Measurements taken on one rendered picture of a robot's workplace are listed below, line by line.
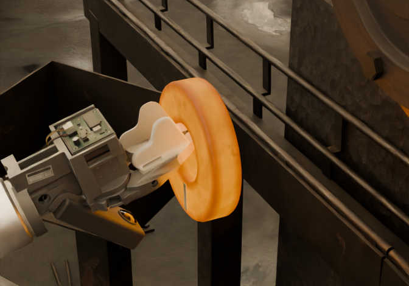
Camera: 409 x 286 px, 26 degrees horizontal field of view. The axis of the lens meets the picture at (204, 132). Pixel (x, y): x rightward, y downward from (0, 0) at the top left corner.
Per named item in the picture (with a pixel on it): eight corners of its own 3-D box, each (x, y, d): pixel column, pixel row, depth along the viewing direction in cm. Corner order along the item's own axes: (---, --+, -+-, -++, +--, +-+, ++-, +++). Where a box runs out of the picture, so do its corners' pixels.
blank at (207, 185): (181, 58, 101) (153, 63, 100) (243, 107, 88) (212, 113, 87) (185, 178, 108) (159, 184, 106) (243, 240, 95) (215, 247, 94)
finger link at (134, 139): (193, 90, 93) (115, 129, 91) (207, 133, 97) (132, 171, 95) (182, 78, 96) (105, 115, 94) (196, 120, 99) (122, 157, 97)
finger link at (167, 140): (206, 103, 91) (126, 144, 89) (220, 146, 94) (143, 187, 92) (193, 90, 93) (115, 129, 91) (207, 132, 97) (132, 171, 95)
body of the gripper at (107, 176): (123, 134, 87) (11, 190, 85) (149, 196, 92) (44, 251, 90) (98, 99, 93) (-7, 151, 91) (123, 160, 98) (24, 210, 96)
